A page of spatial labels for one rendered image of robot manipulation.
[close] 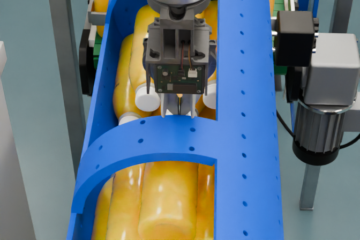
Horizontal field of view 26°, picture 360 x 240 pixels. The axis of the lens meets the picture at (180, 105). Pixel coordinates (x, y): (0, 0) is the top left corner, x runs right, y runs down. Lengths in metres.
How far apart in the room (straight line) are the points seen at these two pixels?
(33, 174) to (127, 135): 1.61
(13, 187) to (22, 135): 1.29
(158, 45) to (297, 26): 0.66
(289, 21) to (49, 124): 1.38
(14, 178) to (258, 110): 0.53
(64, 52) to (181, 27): 0.99
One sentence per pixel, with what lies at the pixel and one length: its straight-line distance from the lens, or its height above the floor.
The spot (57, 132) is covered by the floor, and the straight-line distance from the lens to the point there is 2.70.
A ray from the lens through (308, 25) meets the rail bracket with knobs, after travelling 1.52.
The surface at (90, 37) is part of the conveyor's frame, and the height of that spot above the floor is 0.90.
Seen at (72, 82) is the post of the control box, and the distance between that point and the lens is 1.86.
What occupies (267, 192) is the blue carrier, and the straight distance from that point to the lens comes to 0.99.
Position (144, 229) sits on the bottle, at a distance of 0.96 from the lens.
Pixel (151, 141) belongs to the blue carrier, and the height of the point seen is 1.23.
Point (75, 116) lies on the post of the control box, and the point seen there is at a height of 0.57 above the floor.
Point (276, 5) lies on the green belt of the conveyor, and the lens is 1.73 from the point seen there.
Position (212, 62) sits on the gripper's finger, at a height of 1.32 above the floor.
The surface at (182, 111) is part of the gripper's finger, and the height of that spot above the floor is 1.23.
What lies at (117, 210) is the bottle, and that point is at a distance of 1.03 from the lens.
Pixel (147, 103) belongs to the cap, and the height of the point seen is 1.11.
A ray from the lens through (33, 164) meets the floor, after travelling 2.62.
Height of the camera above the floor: 1.95
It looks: 45 degrees down
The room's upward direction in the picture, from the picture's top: straight up
